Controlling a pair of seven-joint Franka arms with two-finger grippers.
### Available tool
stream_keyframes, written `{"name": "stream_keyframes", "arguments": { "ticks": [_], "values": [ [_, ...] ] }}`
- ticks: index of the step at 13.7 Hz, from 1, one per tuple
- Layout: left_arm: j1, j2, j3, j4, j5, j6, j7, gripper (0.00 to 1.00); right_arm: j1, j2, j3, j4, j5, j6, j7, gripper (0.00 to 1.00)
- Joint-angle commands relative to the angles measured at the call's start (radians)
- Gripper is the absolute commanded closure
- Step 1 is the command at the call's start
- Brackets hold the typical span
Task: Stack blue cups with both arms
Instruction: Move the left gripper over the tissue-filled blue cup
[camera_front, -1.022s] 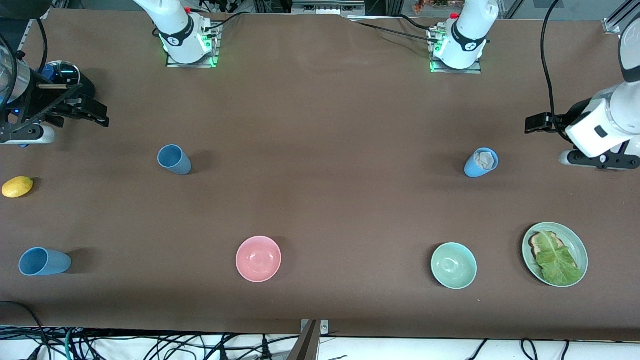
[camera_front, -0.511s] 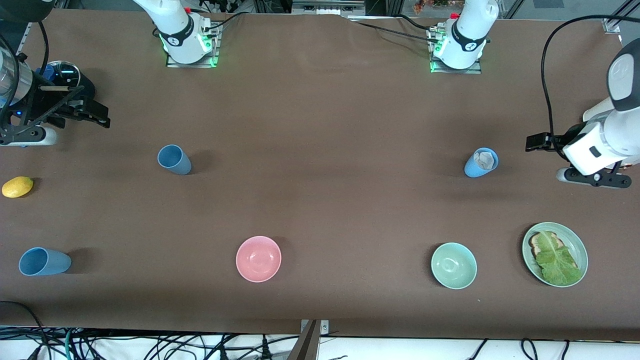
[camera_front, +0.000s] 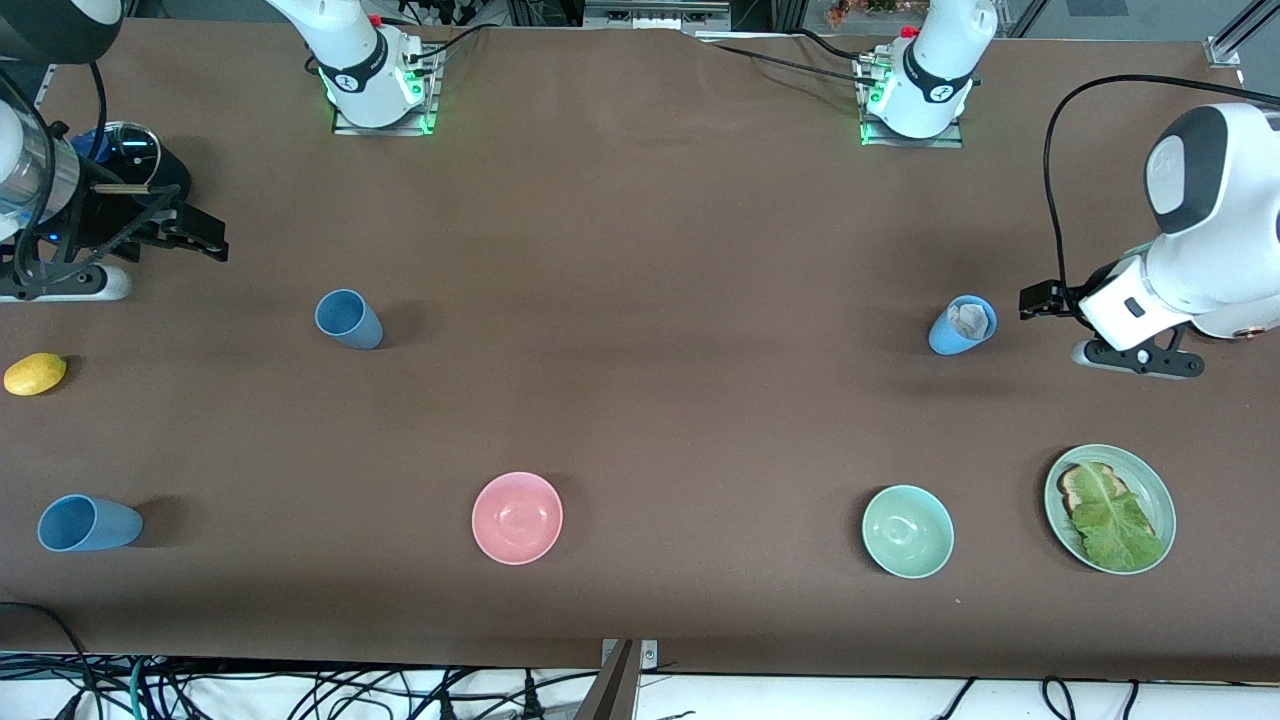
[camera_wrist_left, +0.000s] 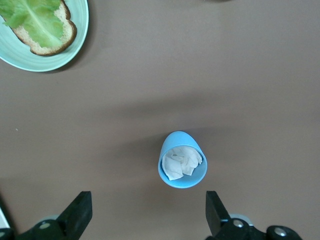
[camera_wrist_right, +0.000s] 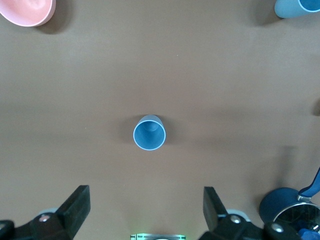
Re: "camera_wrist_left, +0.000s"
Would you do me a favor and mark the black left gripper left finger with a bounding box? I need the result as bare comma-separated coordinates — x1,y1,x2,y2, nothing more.
0,190,94,240

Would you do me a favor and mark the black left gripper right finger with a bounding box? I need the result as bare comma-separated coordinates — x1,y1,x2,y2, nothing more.
204,190,304,240

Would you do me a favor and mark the white tissue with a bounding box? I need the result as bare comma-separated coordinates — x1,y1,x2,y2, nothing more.
162,146,204,181

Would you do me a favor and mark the blue cup holding white tissue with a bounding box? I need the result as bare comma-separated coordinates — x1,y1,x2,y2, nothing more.
157,130,209,190

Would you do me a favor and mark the brown table cover cloth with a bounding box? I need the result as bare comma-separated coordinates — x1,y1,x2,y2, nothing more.
0,0,320,240

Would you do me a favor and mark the mint green plate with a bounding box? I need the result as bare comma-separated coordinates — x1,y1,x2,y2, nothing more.
0,0,90,73

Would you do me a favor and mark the toasted bread slice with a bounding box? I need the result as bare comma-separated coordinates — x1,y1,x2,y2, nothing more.
0,0,78,57

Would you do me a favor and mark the green lettuce leaf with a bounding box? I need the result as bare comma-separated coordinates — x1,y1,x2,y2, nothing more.
0,0,66,50

